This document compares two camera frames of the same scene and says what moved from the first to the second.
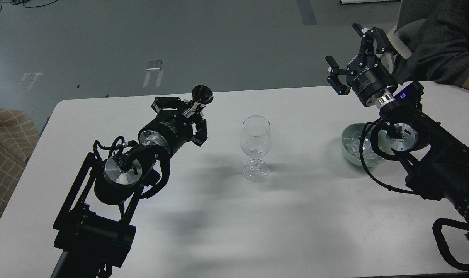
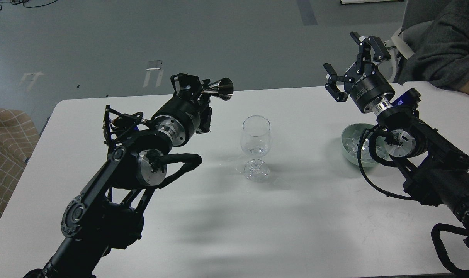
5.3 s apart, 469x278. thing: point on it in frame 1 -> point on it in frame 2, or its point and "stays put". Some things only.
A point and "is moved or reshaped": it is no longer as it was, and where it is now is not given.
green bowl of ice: (350, 143) stays put
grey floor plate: (155, 65) stays put
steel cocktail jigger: (202, 95) is moved or reshaped
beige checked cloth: (12, 136) stays put
